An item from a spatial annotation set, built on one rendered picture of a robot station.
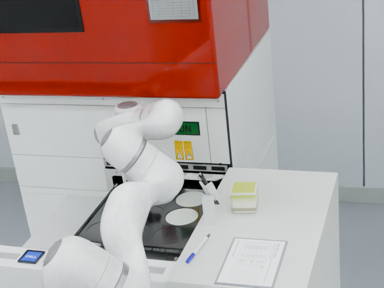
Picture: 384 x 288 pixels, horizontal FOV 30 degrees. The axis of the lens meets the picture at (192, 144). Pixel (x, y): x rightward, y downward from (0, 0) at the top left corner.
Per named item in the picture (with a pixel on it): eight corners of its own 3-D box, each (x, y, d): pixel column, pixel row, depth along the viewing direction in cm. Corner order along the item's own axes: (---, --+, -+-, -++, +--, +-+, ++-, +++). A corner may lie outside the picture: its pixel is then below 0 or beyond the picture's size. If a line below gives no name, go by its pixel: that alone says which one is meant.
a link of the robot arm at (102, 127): (121, 146, 192) (96, 151, 221) (175, 130, 198) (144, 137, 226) (112, 113, 192) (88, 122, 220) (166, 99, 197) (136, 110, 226)
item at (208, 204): (208, 214, 207) (203, 172, 202) (221, 214, 206) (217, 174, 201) (202, 224, 202) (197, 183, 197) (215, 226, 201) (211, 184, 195)
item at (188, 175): (110, 190, 252) (106, 166, 248) (230, 198, 238) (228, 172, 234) (108, 192, 251) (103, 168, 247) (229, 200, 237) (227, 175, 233)
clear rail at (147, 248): (70, 242, 216) (69, 238, 215) (188, 252, 204) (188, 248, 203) (68, 244, 214) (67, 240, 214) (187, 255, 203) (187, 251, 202)
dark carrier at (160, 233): (119, 186, 244) (119, 184, 244) (216, 191, 234) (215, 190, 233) (75, 241, 215) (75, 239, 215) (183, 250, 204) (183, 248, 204)
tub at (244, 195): (234, 201, 213) (232, 180, 210) (259, 200, 211) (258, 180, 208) (231, 214, 206) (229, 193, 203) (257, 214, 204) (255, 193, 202)
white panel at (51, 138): (23, 188, 267) (0, 88, 250) (235, 202, 241) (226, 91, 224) (19, 192, 264) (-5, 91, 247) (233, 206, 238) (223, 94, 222)
